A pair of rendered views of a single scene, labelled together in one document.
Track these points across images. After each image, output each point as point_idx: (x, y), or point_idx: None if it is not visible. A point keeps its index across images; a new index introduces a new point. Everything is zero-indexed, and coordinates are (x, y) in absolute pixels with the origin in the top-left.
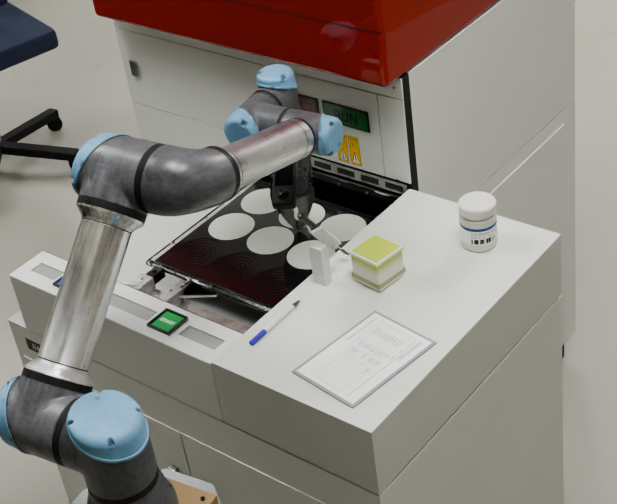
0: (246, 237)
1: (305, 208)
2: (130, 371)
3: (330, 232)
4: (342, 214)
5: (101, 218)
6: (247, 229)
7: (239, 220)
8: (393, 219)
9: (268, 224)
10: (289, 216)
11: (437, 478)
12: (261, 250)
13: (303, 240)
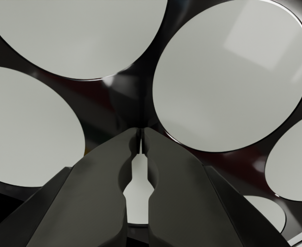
0: None
1: (77, 183)
2: None
3: (41, 115)
4: (37, 185)
5: None
6: (290, 143)
7: (301, 177)
8: None
9: (229, 159)
10: (165, 154)
11: None
12: (266, 28)
13: (118, 79)
